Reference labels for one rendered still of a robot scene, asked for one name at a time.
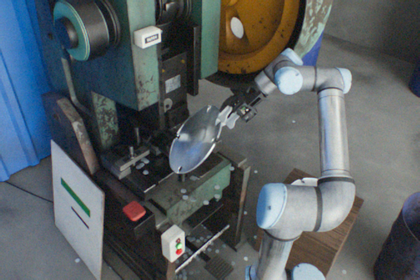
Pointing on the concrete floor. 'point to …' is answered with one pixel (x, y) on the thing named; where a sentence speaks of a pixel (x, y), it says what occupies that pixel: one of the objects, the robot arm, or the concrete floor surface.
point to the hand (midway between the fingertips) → (218, 122)
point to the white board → (78, 209)
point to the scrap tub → (402, 245)
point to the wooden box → (305, 245)
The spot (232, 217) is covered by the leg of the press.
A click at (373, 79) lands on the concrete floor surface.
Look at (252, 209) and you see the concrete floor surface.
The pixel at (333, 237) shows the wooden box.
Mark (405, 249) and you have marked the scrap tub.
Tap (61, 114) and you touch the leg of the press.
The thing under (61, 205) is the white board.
